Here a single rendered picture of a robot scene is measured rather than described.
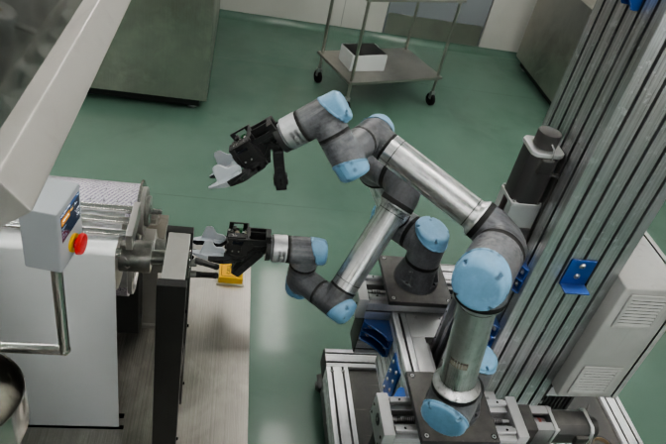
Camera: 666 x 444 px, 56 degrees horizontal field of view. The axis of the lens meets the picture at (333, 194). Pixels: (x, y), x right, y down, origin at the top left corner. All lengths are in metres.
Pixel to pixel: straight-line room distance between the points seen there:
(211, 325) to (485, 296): 0.79
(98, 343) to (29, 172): 0.96
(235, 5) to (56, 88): 5.61
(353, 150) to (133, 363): 0.78
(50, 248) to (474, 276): 0.80
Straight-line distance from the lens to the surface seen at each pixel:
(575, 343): 2.01
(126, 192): 1.51
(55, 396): 1.52
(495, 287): 1.30
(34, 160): 0.43
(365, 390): 2.59
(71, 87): 0.51
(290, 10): 6.09
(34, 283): 1.26
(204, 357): 1.70
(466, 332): 1.42
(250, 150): 1.37
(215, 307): 1.81
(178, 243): 1.19
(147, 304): 1.70
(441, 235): 2.02
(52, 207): 0.84
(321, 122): 1.34
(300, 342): 2.95
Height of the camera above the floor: 2.23
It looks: 35 degrees down
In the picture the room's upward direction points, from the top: 13 degrees clockwise
